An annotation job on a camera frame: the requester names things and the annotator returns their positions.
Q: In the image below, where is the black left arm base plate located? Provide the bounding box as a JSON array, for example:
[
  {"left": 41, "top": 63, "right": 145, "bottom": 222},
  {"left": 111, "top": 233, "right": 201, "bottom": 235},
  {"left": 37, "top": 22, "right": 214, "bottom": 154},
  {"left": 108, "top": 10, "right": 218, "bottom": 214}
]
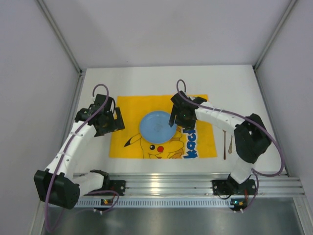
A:
[{"left": 87, "top": 180, "right": 126, "bottom": 196}]

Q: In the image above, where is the copper spoon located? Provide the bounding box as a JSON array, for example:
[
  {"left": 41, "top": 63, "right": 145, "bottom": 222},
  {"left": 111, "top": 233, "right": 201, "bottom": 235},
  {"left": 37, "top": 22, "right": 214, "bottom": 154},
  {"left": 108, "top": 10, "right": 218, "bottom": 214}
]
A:
[{"left": 228, "top": 136, "right": 233, "bottom": 154}]

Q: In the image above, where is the copper fork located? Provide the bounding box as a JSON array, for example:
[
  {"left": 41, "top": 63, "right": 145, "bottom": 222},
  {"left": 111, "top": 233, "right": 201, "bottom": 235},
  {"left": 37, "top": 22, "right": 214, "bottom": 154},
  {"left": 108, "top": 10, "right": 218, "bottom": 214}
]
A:
[{"left": 223, "top": 130, "right": 226, "bottom": 160}]

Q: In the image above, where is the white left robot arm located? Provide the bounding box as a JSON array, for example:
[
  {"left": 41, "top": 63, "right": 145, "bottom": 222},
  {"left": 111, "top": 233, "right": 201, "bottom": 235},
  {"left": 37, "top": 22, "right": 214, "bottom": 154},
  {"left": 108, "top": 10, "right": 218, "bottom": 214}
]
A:
[{"left": 34, "top": 94, "right": 125, "bottom": 209}]

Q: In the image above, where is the aluminium mounting rail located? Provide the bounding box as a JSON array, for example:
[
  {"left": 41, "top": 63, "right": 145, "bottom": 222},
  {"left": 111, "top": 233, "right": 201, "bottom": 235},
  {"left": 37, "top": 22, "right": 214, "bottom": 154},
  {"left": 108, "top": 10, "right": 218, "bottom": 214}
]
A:
[{"left": 110, "top": 173, "right": 305, "bottom": 197}]

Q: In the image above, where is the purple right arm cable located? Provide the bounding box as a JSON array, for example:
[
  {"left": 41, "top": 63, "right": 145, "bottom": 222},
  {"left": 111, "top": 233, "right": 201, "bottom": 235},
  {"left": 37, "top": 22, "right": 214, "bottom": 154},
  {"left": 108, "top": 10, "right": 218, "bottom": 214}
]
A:
[{"left": 176, "top": 79, "right": 285, "bottom": 213}]

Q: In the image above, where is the blue plastic plate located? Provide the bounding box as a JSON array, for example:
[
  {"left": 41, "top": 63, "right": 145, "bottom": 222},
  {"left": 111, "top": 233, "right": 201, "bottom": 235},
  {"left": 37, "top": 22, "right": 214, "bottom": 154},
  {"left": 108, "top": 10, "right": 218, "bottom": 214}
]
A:
[{"left": 139, "top": 111, "right": 177, "bottom": 144}]

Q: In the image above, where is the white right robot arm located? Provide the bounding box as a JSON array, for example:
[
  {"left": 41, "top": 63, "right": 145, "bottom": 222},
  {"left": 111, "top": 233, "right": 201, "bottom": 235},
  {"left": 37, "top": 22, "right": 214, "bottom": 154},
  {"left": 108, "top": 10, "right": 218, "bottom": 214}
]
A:
[{"left": 169, "top": 91, "right": 271, "bottom": 184}]

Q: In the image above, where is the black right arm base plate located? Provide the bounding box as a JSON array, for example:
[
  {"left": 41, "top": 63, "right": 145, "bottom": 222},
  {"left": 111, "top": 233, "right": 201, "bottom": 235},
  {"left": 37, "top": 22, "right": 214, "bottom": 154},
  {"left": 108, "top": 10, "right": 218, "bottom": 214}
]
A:
[{"left": 212, "top": 179, "right": 257, "bottom": 196}]

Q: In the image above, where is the yellow Pikachu cloth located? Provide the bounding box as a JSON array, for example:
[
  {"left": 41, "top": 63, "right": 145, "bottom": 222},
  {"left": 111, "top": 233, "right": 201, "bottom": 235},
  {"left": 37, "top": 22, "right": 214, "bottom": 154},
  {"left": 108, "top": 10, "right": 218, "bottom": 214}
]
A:
[{"left": 109, "top": 95, "right": 217, "bottom": 159}]

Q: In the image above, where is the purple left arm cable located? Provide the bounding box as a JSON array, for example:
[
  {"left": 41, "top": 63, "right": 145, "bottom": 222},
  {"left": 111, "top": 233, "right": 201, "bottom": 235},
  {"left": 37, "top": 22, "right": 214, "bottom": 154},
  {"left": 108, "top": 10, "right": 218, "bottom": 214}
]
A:
[{"left": 44, "top": 84, "right": 120, "bottom": 233}]

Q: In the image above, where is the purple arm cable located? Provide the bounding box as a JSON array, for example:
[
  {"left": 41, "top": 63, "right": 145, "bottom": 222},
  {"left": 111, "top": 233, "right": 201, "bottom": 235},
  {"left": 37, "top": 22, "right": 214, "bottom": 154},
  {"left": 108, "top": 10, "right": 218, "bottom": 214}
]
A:
[
  {"left": 176, "top": 79, "right": 285, "bottom": 213},
  {"left": 44, "top": 84, "right": 120, "bottom": 233}
]

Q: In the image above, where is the perforated metal cable tray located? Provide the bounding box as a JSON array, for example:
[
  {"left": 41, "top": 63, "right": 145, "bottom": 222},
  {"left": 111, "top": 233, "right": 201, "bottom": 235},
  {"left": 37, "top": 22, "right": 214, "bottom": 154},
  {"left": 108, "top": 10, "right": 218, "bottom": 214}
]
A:
[{"left": 75, "top": 197, "right": 246, "bottom": 208}]

